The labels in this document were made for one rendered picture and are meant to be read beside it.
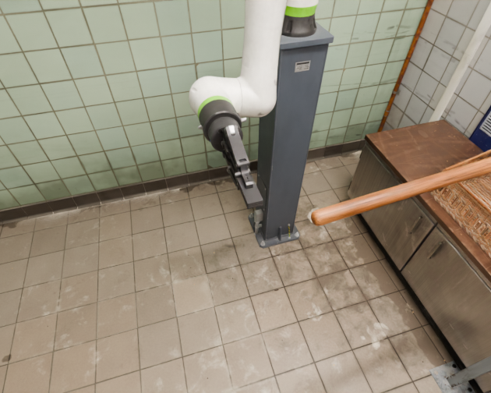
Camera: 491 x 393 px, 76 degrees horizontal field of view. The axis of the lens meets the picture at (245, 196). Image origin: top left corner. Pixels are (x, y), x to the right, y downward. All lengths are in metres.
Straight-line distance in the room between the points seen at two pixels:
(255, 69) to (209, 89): 0.13
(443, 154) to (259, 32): 1.34
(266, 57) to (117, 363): 1.50
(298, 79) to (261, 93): 0.44
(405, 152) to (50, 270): 2.08
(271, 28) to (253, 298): 1.36
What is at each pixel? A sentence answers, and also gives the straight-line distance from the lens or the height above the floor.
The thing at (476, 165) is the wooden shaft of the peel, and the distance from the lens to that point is 0.80.
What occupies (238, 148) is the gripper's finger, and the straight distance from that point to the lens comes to 0.62.
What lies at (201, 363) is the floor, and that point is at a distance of 1.70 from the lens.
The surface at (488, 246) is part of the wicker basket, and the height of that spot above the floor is 0.61.
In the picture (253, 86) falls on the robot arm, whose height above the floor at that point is 1.23.
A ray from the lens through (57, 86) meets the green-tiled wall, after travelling 1.89.
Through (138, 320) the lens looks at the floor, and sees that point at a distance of 1.83.
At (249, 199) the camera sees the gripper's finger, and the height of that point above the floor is 1.21.
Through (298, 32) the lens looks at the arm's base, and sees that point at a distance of 1.22.
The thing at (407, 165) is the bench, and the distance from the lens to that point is 1.76.
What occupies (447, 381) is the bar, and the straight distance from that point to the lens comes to 1.90.
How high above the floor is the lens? 1.64
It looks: 48 degrees down
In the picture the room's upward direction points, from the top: straight up
